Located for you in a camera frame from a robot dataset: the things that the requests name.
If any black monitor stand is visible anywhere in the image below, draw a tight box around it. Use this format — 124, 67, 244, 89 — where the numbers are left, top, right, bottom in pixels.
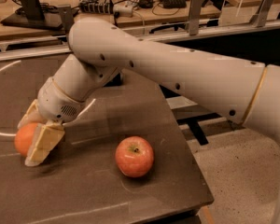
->
0, 0, 80, 31

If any metal bracket middle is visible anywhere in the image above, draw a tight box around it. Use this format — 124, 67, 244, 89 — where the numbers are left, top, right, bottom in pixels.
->
188, 0, 204, 35

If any red apple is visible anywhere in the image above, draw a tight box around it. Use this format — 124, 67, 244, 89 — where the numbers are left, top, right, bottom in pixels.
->
115, 136, 154, 178

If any power strip with cables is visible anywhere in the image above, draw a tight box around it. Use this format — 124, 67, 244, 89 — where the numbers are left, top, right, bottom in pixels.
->
78, 0, 133, 17

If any metal bracket right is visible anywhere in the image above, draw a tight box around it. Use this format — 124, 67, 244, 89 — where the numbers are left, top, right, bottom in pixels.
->
249, 0, 273, 28

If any metal bracket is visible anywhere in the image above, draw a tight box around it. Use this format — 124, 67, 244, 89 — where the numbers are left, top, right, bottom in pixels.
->
58, 5, 74, 34
188, 0, 204, 35
249, 0, 273, 28

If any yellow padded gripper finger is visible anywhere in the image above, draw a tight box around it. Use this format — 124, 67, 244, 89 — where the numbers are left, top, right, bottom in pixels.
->
18, 99, 47, 129
24, 121, 65, 167

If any metal bracket left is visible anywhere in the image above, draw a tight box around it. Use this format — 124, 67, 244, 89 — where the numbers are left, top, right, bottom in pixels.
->
58, 5, 74, 34

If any grey metal rail beam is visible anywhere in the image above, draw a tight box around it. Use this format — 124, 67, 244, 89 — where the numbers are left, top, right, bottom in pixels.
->
166, 96, 210, 119

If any orange fruit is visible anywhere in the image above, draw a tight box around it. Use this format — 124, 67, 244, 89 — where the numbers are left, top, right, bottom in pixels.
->
14, 122, 37, 157

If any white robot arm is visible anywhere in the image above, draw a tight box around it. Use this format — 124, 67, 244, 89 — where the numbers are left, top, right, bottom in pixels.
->
19, 17, 280, 224

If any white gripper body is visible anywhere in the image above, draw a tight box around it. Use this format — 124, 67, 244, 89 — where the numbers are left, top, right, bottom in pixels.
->
37, 77, 84, 122

